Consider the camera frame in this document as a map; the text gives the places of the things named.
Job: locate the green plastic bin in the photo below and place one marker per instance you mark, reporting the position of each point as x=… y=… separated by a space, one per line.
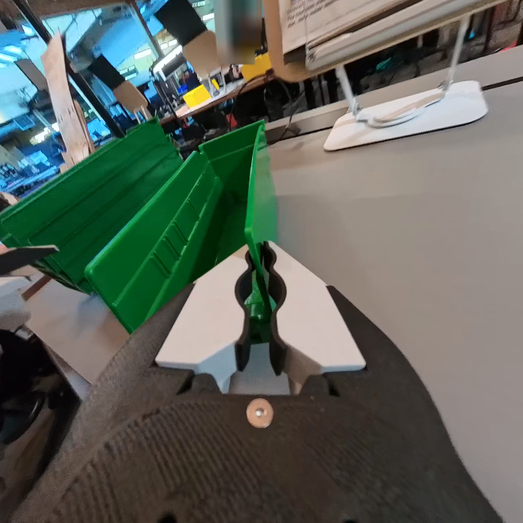
x=163 y=245
x=81 y=253
x=90 y=208
x=90 y=175

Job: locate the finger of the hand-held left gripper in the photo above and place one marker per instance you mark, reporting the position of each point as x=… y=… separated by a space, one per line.
x=24 y=257

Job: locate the brown cardboard panel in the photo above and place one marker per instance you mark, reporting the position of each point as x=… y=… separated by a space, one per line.
x=65 y=102

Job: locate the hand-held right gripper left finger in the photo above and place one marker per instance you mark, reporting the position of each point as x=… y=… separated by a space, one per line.
x=204 y=327

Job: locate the wooden document stand acrylic base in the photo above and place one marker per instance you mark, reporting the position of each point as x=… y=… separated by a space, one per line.
x=130 y=96
x=204 y=53

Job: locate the printed instruction sheet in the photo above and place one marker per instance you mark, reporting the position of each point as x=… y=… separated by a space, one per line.
x=327 y=16

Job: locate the yellow plastic bin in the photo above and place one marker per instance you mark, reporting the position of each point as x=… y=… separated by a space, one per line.
x=261 y=71
x=196 y=97

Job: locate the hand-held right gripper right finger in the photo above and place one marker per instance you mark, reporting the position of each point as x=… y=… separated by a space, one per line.
x=318 y=327

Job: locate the grey desk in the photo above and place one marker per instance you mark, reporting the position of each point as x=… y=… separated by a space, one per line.
x=408 y=245

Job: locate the instruction sheet on white stand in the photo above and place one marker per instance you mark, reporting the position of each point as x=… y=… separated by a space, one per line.
x=449 y=110

